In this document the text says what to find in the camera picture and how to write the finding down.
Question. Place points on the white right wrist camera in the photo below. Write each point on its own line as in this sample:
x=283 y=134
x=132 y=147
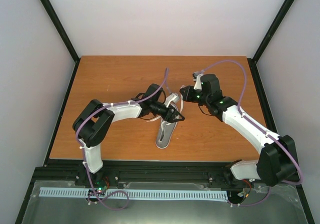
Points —
x=197 y=79

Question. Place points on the grey metal base plate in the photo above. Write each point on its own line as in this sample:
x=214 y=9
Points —
x=281 y=205

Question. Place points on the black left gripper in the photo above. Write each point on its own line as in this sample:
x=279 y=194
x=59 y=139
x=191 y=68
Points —
x=170 y=119

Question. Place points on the black aluminium frame rail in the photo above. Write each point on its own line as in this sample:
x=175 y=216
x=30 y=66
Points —
x=120 y=174

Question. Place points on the light blue slotted cable duct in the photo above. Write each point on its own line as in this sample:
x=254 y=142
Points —
x=144 y=195

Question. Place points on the black right frame post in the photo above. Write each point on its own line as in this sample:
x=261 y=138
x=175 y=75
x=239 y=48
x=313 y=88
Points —
x=283 y=10

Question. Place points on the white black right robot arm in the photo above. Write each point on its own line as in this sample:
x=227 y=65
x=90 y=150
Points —
x=277 y=158

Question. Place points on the black frame post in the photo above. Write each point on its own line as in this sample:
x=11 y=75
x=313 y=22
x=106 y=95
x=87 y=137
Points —
x=60 y=29
x=283 y=10

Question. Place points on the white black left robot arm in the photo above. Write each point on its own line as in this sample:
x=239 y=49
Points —
x=92 y=125

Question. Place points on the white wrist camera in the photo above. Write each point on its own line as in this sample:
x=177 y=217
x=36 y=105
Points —
x=197 y=79
x=173 y=97

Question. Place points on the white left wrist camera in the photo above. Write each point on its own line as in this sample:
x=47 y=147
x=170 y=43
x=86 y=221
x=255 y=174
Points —
x=173 y=97

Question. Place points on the black left frame post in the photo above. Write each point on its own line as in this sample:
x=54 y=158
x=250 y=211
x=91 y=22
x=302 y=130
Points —
x=60 y=29

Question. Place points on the grey canvas sneaker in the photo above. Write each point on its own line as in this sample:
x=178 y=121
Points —
x=166 y=129

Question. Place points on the white shoelace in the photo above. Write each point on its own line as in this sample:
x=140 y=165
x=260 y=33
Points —
x=158 y=110

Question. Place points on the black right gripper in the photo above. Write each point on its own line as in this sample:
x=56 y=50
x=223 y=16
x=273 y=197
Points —
x=187 y=97

